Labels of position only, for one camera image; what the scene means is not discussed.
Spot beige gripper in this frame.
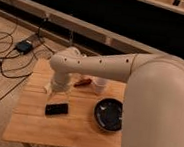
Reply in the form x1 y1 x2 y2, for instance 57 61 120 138
51 73 71 92

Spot wooden table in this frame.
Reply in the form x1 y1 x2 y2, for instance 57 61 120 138
3 59 125 147

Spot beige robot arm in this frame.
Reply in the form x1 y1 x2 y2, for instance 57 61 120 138
50 47 184 147

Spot black rectangular block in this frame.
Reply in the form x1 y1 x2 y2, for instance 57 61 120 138
44 103 68 116

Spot beige sponge block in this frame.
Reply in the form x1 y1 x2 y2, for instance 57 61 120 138
44 83 52 95

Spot white ceramic cup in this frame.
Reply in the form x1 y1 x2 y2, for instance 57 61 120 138
93 78 108 95

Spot dark round plate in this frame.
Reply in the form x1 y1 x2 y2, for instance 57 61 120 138
93 98 123 132

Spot long wooden beam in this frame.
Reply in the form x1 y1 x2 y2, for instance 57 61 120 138
0 0 184 59

